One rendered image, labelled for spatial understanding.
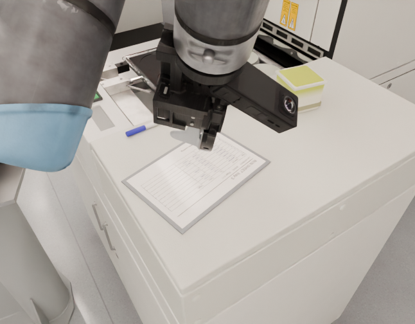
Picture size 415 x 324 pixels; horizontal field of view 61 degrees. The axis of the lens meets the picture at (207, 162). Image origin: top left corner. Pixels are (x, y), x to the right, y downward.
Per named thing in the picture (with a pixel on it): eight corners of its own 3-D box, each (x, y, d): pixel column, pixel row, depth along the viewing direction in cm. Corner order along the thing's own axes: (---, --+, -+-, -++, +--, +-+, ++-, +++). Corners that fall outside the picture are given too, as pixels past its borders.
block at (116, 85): (125, 83, 96) (123, 73, 94) (130, 89, 94) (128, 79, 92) (97, 92, 93) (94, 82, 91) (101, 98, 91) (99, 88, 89)
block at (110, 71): (114, 71, 101) (112, 61, 99) (119, 76, 99) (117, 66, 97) (87, 79, 98) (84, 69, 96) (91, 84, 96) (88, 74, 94)
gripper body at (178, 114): (167, 78, 46) (169, 4, 35) (231, 93, 46) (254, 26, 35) (153, 128, 43) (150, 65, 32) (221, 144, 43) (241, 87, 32)
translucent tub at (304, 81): (300, 91, 78) (306, 63, 73) (320, 109, 73) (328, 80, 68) (270, 98, 76) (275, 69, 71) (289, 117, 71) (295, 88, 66)
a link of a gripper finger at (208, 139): (202, 128, 49) (210, 92, 41) (214, 130, 49) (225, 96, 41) (195, 158, 47) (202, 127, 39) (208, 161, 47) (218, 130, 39)
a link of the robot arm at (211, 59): (267, -10, 31) (254, 62, 28) (255, 28, 36) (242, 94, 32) (185, -30, 31) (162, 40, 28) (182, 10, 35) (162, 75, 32)
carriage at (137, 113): (115, 78, 104) (113, 69, 102) (175, 148, 81) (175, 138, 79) (88, 87, 100) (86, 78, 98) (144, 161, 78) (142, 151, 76)
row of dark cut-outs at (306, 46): (226, 7, 118) (227, -1, 117) (322, 60, 92) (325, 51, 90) (225, 8, 118) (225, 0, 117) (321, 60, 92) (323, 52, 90)
